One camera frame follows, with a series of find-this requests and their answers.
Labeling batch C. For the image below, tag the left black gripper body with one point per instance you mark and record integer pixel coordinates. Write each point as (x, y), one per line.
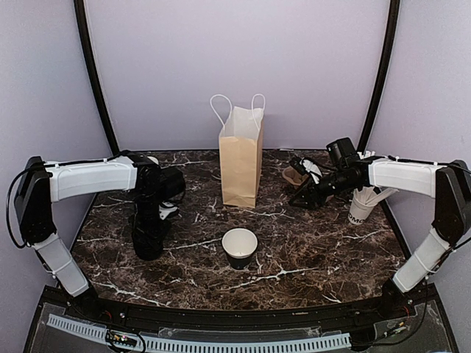
(146, 207)

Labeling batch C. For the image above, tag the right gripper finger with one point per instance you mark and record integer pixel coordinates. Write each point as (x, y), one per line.
(300, 202)
(304, 190)

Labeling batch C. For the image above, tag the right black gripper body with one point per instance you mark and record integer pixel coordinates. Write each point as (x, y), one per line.
(321, 197)

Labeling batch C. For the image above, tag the black paper coffee cup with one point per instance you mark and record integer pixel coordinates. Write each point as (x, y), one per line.
(239, 245)

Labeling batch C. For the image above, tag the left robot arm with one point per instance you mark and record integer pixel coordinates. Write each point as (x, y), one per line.
(41, 184)

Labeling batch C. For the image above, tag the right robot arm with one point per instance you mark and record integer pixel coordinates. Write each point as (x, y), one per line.
(431, 197)

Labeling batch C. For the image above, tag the stack of black lids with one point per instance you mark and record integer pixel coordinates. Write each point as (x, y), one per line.
(146, 248)

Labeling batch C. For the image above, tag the cardboard cup carrier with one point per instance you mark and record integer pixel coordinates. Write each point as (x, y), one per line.
(293, 177)

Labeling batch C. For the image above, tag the wrapped paper straws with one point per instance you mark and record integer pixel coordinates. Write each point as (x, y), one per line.
(366, 193)

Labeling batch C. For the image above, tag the white cup holding straws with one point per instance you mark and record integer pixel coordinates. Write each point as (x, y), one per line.
(359, 212)

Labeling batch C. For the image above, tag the brown paper bag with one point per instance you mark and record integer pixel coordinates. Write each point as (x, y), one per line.
(240, 153)

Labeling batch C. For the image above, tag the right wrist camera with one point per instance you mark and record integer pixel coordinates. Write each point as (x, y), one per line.
(306, 166)

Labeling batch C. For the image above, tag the grey cable duct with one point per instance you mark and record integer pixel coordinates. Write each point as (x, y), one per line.
(191, 340)

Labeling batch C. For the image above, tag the right black frame post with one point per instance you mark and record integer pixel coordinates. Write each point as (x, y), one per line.
(380, 80)

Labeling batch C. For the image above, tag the black frame post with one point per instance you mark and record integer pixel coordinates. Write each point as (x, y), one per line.
(93, 75)
(380, 80)

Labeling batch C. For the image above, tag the left black frame post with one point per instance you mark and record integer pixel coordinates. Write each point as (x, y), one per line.
(93, 75)

